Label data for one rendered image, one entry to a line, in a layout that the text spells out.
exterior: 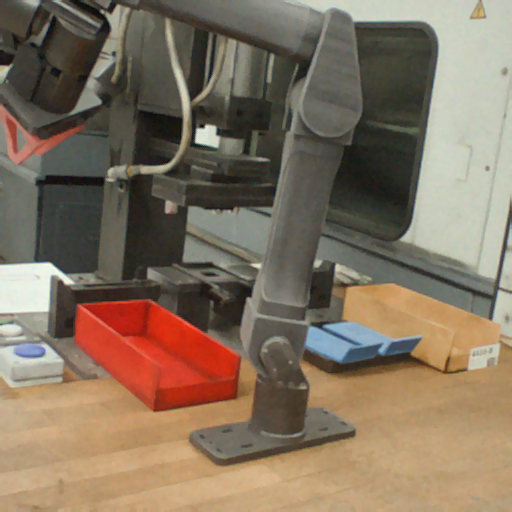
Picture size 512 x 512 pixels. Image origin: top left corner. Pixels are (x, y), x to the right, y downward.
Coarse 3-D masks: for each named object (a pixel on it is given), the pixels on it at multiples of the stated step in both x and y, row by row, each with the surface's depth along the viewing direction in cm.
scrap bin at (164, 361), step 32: (96, 320) 104; (128, 320) 114; (160, 320) 113; (96, 352) 104; (128, 352) 96; (160, 352) 110; (192, 352) 106; (224, 352) 99; (128, 384) 96; (160, 384) 99; (192, 384) 93; (224, 384) 96
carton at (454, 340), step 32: (352, 288) 135; (384, 288) 140; (352, 320) 134; (384, 320) 127; (416, 320) 122; (448, 320) 131; (480, 320) 126; (416, 352) 122; (448, 352) 117; (480, 352) 121
